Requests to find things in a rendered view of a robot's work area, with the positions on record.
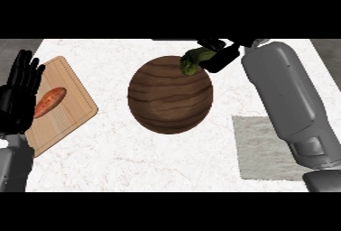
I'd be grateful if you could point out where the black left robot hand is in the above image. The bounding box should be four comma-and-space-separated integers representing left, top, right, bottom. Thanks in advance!
0, 49, 47, 136

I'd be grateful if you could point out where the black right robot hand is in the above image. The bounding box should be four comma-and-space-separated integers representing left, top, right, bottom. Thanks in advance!
196, 38, 258, 74

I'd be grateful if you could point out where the green squash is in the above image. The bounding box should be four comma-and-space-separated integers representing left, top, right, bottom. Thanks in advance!
178, 47, 218, 77

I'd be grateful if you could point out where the brown wooden bowl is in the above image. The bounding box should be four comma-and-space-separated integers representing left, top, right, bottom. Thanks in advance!
127, 55, 214, 135

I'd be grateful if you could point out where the grey placemat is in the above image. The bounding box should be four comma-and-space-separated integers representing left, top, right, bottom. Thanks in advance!
230, 115, 316, 182

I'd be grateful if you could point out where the orange sweet potato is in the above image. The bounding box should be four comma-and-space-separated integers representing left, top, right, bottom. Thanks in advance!
34, 87, 68, 119

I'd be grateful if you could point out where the pale wooden cutting board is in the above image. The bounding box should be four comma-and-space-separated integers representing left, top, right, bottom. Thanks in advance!
23, 55, 100, 158

